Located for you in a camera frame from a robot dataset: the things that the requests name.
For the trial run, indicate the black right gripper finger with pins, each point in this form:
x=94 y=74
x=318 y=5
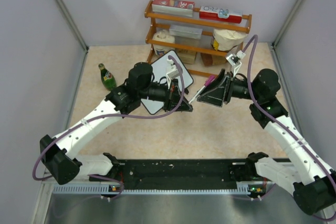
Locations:
x=217 y=86
x=212 y=96

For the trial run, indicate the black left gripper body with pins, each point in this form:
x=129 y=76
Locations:
x=169 y=103

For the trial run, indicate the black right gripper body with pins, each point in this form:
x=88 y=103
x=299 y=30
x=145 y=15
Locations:
x=228 y=86

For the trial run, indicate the white marker pen magenta cap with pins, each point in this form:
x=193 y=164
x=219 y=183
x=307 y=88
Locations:
x=209 y=80

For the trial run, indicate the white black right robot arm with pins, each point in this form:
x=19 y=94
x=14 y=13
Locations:
x=311 y=181

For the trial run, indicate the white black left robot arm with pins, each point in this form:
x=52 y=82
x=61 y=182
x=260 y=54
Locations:
x=59 y=154

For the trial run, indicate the brown bread package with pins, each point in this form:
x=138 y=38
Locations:
x=212 y=60

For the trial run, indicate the tan cardboard box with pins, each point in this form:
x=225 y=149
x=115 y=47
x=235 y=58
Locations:
x=186 y=56

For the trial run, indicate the white wrapped jar right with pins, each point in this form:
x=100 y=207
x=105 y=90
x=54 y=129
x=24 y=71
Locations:
x=225 y=40

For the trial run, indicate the clear plastic container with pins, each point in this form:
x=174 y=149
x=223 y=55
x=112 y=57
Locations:
x=185 y=35

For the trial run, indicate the red white box right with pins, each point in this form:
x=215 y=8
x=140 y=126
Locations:
x=220 y=14

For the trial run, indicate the red white box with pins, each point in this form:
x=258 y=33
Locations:
x=220 y=14
x=173 y=7

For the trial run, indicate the green glass bottle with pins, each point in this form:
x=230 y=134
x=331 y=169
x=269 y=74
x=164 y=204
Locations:
x=107 y=78

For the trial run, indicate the red white box left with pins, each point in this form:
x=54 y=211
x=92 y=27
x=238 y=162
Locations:
x=173 y=7

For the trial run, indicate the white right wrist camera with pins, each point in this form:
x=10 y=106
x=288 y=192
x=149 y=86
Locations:
x=234 y=60

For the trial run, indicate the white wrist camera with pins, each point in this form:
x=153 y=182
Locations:
x=234 y=60
x=172 y=71

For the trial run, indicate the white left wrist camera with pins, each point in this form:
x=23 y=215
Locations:
x=172 y=71

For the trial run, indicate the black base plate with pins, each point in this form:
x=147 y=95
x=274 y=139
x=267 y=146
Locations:
x=176 y=174

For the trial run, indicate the grey slotted cable duct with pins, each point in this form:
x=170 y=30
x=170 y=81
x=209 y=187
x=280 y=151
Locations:
x=106 y=189

